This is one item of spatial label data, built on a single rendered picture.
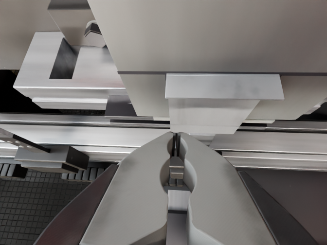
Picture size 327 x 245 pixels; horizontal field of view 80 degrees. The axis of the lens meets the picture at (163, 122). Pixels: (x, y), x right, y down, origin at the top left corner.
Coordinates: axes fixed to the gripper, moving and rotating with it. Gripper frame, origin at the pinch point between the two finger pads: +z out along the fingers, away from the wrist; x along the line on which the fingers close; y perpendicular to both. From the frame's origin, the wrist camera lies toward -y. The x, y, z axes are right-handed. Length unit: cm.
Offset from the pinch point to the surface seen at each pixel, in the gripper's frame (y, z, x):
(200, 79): -2.8, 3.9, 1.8
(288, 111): 1.2, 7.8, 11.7
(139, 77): -2.5, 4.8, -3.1
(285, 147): 18.6, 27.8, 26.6
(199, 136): 7.7, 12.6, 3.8
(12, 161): 35, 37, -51
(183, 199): 10.3, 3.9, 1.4
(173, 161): 19.2, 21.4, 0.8
